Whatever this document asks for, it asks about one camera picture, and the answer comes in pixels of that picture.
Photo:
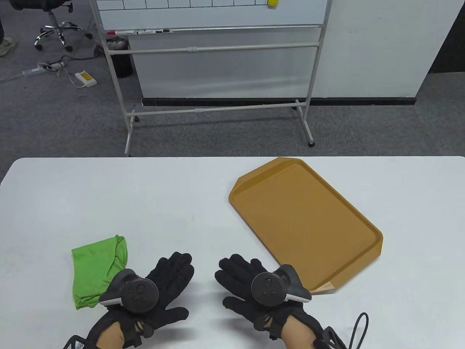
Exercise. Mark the yellow whiteboard magnet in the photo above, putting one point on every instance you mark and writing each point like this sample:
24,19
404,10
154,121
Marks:
272,3

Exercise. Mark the green square towel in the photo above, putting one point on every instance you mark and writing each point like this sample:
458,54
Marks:
94,269

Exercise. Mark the grey right hand controller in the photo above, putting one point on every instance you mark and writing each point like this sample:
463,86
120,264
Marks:
269,288

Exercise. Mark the red whiteboard marker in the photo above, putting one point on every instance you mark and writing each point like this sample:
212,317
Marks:
121,32

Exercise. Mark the black office chair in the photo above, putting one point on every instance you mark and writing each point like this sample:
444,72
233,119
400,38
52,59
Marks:
58,27

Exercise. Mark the rolling whiteboard on metal stand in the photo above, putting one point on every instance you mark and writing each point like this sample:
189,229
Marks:
218,16

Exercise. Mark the person's left hand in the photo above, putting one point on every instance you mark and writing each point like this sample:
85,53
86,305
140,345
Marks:
174,276

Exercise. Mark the grey hand controller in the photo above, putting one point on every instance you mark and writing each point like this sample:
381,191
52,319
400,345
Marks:
140,295
269,288

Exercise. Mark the person's left forearm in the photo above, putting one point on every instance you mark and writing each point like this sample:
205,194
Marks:
110,338

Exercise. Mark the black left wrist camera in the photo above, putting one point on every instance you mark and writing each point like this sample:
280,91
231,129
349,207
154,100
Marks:
76,343

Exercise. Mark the white power strip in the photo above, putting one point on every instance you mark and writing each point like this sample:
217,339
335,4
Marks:
41,68

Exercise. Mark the person's right forearm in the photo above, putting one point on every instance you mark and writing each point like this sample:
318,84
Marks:
299,334

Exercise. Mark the brown plastic food tray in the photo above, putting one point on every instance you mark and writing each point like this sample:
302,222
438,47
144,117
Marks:
301,221

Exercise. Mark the grey left hand controller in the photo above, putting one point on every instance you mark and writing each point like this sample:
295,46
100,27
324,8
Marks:
140,295

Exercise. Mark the white and yellow adapter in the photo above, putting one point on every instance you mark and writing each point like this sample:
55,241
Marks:
86,79

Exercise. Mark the black trash bin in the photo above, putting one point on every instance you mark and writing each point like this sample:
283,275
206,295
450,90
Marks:
121,60

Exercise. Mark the person's right hand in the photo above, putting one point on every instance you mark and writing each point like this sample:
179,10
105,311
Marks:
236,276

